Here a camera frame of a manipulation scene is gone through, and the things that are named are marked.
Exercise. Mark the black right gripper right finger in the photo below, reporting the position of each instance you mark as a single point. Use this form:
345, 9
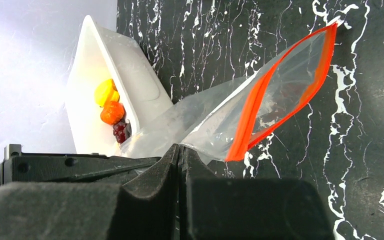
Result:
216, 208

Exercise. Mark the yellow bell pepper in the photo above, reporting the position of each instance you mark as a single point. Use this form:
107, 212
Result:
105, 92

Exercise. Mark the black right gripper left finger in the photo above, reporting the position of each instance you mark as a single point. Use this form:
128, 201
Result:
114, 209

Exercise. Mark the red grape bunch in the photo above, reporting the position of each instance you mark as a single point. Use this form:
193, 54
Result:
122, 131

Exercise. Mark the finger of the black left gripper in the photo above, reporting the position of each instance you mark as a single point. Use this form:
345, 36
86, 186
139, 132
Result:
19, 166

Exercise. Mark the white plastic bin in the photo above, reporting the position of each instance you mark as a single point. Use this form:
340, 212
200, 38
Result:
102, 54

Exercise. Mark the clear zip top bag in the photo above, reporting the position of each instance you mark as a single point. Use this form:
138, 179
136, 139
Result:
226, 120

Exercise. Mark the orange tangerine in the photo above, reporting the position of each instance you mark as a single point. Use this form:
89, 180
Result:
112, 112

